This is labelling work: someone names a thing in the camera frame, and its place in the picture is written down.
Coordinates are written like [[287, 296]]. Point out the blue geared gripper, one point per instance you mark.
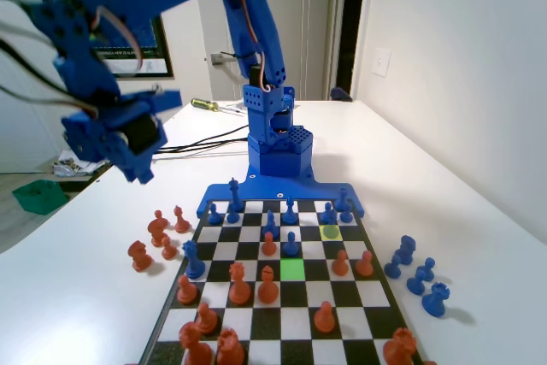
[[138, 134]]

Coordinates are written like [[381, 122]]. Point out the blue 3D-printed robot arm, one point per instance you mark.
[[278, 155]]

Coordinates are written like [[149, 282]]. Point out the orange pawn on green square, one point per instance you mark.
[[157, 232]]

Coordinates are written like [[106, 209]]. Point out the blue chess king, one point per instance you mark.
[[234, 196]]

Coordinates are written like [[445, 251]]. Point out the blue chess queen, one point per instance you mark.
[[193, 261]]

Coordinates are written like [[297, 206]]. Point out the blue chess knight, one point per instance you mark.
[[406, 249], [270, 226]]

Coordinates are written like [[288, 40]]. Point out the red chess queen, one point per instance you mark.
[[238, 286]]

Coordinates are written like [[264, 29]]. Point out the blue chess rook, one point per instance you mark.
[[436, 300], [342, 200]]

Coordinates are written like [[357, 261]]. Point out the red chess rook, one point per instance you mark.
[[399, 348]]

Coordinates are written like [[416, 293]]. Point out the framed map poster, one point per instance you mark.
[[154, 66]]

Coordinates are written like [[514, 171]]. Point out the pile of papers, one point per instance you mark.
[[68, 166]]

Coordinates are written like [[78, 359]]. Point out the small clear plastic packet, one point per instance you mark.
[[238, 105]]

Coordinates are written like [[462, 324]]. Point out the white door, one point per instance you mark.
[[205, 31]]

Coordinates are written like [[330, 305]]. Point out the green plastic bin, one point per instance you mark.
[[40, 198]]

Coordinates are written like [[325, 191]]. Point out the dark blue chair back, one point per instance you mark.
[[340, 95]]

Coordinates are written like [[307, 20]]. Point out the black white chessboard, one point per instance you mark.
[[295, 326]]

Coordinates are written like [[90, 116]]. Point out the white light switch plate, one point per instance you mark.
[[381, 62]]

